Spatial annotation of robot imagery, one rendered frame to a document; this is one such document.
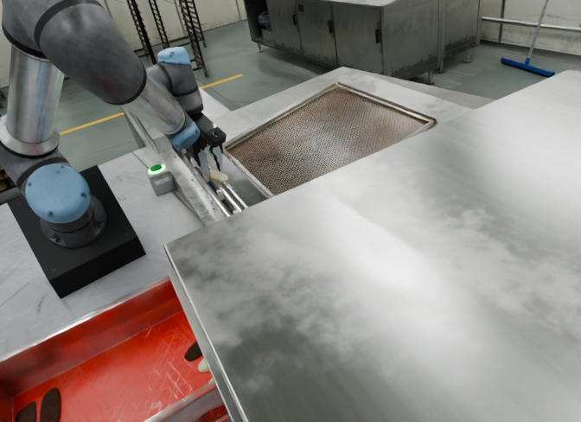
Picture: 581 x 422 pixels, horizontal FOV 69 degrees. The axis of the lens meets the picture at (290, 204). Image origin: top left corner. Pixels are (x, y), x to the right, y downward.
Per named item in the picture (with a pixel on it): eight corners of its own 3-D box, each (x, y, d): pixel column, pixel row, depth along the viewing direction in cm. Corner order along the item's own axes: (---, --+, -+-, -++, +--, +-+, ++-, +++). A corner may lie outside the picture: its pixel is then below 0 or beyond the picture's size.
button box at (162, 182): (154, 195, 151) (143, 169, 144) (175, 187, 153) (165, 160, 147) (160, 206, 144) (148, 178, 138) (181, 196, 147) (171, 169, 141)
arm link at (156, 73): (144, 107, 99) (182, 90, 105) (115, 71, 100) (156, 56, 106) (142, 125, 106) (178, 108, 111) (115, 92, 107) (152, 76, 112)
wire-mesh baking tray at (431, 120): (222, 151, 148) (220, 148, 147) (338, 84, 158) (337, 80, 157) (289, 217, 109) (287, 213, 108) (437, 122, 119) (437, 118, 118)
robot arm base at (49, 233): (52, 257, 106) (41, 248, 97) (34, 202, 109) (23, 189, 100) (114, 236, 112) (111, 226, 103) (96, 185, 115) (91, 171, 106)
